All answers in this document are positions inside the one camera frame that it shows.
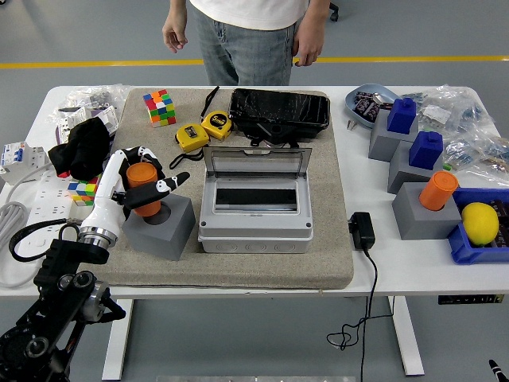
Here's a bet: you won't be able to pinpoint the grey block with round hole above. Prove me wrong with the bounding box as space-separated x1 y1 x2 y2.
121 193 196 262
392 181 464 241

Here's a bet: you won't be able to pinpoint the yellow tape measure round label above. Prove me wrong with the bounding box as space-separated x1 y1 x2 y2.
200 85 235 141

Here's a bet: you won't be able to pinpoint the black power adapter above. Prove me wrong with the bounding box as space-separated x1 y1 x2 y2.
348 211 376 251

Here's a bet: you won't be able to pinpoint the person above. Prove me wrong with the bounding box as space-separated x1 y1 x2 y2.
188 0 311 87

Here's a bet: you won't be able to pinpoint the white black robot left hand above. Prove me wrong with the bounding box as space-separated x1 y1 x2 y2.
79 146 191 239

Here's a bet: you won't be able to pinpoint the black adapter cord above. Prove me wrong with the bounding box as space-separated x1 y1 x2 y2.
326 248 397 382

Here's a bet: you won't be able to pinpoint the black cloth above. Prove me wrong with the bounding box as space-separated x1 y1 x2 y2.
47 117 113 182

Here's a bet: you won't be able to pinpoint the grey electrical box clear lid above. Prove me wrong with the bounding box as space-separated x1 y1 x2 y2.
197 146 315 255

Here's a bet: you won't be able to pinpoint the large colourful puzzle cube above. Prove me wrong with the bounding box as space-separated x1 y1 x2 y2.
142 88 177 128

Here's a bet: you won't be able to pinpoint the person's right hand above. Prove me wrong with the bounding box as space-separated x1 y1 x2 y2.
161 14 188 54

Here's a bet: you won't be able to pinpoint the clear bag of blue parts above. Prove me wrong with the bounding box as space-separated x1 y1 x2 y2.
399 84 498 134

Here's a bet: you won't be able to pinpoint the black table control panel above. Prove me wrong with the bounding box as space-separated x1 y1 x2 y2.
437 294 504 306

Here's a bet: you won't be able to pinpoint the small colourful puzzle cube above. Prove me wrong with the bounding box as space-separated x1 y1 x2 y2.
66 174 100 207

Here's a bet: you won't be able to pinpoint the person's left hand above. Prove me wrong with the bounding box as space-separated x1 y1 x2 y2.
293 19 329 68

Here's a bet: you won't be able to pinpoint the clear bag of mixed parts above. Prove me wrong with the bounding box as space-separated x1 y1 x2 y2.
443 133 509 178

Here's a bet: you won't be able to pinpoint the clear bag of grey parts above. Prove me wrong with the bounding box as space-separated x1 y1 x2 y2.
59 83 130 112

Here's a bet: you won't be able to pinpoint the brown silver packet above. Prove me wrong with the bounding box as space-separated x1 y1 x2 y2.
371 92 394 111

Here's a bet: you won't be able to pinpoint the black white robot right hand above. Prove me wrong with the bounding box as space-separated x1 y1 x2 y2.
488 359 509 382

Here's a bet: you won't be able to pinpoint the white labelled packet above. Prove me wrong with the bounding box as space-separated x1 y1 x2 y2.
55 105 120 144

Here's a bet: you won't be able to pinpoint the blue square battery block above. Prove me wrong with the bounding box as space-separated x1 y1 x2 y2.
409 131 445 169
387 97 418 134

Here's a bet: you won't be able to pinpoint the light blue dish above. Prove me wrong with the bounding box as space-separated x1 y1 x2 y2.
344 83 401 129

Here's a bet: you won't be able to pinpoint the black triangular bracket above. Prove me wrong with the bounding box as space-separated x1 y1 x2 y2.
248 122 301 150

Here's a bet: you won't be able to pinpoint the white power strip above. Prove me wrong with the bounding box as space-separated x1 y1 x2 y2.
17 170 87 259

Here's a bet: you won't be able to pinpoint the white table leg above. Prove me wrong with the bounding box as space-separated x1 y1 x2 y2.
102 298 134 381
387 296 425 377

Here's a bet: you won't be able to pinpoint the white circuit breaker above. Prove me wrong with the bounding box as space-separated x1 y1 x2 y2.
0 139 51 186

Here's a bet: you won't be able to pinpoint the yellow lemon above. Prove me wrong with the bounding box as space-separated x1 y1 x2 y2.
460 201 500 246

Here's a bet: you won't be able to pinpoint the grey block with square hole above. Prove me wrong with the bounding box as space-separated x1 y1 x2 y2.
387 139 445 195
368 107 419 163

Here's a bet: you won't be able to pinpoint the dark purple packet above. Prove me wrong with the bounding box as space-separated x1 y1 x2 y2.
353 91 381 120

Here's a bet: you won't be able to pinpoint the white power strip cable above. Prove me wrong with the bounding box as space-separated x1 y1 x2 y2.
0 165 52 290

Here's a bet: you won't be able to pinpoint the black plastic tray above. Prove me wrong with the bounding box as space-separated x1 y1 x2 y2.
228 88 332 140

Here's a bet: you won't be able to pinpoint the orange cylinder battery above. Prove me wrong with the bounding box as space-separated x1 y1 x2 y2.
419 171 460 212
125 162 162 218

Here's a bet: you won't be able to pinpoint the grey-brown fabric mat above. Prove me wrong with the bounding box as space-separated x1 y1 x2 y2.
75 88 355 290

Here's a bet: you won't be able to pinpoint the yellow tape measure black clip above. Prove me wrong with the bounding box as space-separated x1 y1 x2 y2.
169 123 211 170

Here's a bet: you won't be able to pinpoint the blue plastic bin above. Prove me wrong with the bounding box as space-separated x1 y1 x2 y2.
447 187 509 266

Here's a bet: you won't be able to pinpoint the dark packets in bin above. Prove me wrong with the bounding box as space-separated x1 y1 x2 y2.
483 198 509 250

